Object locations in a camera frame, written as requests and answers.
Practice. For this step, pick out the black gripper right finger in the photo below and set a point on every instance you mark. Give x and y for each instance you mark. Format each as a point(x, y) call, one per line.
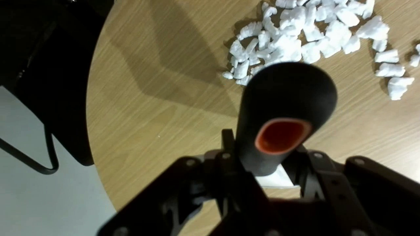
point(359, 197)

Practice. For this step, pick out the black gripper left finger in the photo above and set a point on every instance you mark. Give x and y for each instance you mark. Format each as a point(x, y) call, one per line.
point(180, 192)

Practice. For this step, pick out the black mesh office chair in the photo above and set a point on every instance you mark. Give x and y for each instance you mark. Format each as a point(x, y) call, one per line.
point(46, 49)

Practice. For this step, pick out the round wooden table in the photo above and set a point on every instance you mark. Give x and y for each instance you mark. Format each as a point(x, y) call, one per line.
point(156, 93)

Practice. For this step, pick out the pile of white foam pieces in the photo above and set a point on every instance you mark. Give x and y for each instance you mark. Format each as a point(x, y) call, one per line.
point(308, 30)

